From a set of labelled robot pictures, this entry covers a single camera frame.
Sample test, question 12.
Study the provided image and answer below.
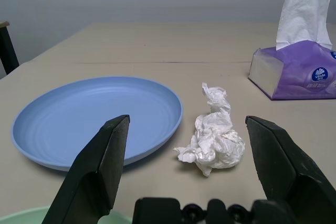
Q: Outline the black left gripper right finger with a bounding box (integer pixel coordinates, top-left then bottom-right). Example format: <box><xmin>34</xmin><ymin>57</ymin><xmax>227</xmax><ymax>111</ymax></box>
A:
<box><xmin>245</xmin><ymin>115</ymin><xmax>336</xmax><ymax>224</ymax></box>

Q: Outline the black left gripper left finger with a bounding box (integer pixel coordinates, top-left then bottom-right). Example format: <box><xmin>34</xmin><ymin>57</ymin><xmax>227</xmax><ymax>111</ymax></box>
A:
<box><xmin>41</xmin><ymin>114</ymin><xmax>131</xmax><ymax>224</ymax></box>

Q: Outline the green plastic plate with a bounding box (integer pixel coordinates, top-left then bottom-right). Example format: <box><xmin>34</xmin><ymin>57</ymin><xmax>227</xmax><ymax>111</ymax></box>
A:
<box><xmin>0</xmin><ymin>206</ymin><xmax>132</xmax><ymax>224</ymax></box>

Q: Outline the blue plastic plate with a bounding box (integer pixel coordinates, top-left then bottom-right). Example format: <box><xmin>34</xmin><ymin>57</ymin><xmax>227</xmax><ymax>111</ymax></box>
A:
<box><xmin>10</xmin><ymin>76</ymin><xmax>184</xmax><ymax>172</ymax></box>

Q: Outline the purple tissue pack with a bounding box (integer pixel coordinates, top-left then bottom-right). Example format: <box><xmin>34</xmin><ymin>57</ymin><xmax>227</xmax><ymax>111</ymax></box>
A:
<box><xmin>248</xmin><ymin>40</ymin><xmax>336</xmax><ymax>101</ymax></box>

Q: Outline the side table black frame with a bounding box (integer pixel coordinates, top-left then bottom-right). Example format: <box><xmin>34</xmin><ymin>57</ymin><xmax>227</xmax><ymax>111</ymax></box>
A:
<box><xmin>0</xmin><ymin>20</ymin><xmax>20</xmax><ymax>75</ymax></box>

